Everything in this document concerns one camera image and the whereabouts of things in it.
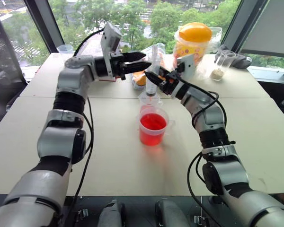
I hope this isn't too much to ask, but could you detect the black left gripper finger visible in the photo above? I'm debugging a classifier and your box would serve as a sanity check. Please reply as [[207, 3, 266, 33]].
[[124, 61, 153, 74], [122, 52, 147, 62]]

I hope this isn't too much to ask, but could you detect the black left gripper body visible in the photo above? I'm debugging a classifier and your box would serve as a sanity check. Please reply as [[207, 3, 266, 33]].
[[110, 52, 128, 81]]

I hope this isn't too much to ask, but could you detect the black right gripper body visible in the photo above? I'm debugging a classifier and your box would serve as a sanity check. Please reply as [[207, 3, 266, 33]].
[[159, 71, 181, 96]]

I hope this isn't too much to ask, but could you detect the clear plastic syringe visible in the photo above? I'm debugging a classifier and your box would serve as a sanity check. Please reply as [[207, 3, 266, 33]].
[[145, 45, 162, 98]]

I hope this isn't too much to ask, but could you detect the clear plastic measuring cup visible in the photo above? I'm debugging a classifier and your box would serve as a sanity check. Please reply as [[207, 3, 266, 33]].
[[138, 90, 164, 112]]

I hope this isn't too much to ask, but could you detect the plastic cup with red liquid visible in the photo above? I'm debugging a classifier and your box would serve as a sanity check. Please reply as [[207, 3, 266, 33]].
[[138, 106, 176, 147]]

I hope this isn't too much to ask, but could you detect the clear cup with beige powder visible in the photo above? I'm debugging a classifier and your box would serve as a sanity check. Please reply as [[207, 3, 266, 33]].
[[210, 52, 236, 82]]

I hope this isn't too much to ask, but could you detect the small clear plastic cup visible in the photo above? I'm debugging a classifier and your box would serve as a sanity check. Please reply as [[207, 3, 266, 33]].
[[57, 44, 74, 56]]

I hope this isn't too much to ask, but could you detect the container with orange object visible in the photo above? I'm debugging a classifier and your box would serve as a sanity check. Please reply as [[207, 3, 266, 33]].
[[132, 70, 148, 91]]

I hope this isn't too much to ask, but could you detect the plastic jar with orange lid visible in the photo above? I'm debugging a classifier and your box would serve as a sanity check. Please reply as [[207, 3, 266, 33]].
[[173, 22, 214, 70]]

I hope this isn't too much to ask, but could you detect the clear plastic container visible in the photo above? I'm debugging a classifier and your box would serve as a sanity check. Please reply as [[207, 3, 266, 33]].
[[210, 26, 223, 44]]

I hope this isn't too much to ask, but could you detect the grey cloth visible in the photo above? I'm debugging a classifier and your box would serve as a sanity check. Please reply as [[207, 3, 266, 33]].
[[213, 44, 253, 70]]

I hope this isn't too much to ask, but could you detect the grey roller blind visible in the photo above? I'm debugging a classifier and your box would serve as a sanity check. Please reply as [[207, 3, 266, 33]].
[[238, 0, 284, 59]]

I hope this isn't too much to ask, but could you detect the black metal rack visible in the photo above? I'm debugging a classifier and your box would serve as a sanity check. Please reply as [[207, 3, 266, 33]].
[[0, 6, 28, 87]]

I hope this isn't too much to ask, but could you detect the dark rounded shape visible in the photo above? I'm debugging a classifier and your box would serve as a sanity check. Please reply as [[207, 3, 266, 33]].
[[154, 198, 190, 227], [98, 199, 128, 227]]

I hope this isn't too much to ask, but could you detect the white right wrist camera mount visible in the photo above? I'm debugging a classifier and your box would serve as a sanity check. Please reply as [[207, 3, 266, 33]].
[[176, 54, 196, 79]]

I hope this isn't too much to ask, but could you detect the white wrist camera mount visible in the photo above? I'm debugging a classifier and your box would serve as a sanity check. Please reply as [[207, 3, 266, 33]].
[[100, 22, 124, 82], [176, 54, 196, 79]]

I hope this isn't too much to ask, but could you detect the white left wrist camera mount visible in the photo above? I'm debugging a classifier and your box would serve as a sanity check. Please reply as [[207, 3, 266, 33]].
[[100, 22, 124, 82]]

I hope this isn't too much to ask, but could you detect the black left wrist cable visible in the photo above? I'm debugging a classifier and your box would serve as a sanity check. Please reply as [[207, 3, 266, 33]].
[[72, 27, 106, 58]]

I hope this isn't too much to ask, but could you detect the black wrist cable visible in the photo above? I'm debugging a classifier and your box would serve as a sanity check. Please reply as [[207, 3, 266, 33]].
[[72, 27, 106, 58], [179, 79, 228, 133]]

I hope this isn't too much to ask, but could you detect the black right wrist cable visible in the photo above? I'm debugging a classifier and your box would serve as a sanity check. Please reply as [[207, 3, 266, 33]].
[[179, 79, 228, 133]]

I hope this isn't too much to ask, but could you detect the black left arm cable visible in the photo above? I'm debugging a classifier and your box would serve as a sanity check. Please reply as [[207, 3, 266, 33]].
[[67, 96, 95, 227]]

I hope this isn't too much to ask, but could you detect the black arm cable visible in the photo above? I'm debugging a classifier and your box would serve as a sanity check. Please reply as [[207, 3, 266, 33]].
[[187, 151, 220, 227], [67, 96, 95, 227]]

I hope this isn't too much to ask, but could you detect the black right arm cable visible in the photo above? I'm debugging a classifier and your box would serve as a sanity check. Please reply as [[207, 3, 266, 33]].
[[187, 151, 220, 227]]

